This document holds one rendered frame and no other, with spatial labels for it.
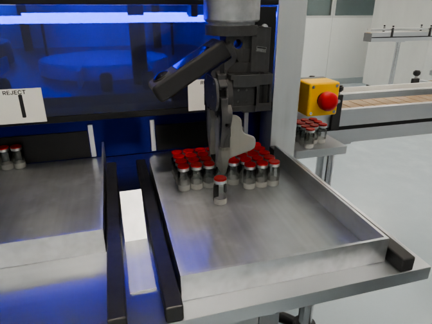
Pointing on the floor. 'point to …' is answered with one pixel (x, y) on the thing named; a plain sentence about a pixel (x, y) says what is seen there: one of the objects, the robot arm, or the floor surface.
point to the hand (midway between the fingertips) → (216, 161)
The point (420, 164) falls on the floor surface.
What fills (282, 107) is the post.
